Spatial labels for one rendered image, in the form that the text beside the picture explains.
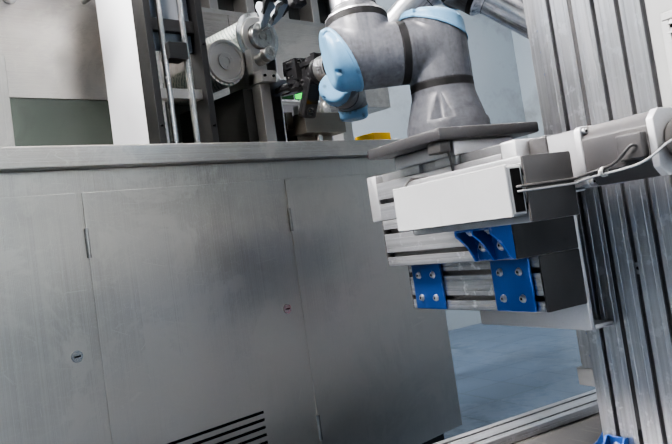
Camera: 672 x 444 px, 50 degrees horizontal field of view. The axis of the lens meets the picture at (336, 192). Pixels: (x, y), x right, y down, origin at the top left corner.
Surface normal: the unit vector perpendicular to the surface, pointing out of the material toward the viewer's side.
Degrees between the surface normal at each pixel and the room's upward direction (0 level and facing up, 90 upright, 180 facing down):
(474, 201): 90
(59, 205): 90
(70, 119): 90
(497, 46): 90
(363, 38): 80
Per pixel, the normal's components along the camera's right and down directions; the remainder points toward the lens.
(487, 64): 0.48, -0.12
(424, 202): -0.86, 0.10
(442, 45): 0.11, -0.07
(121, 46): -0.72, 0.07
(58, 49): 0.68, -0.14
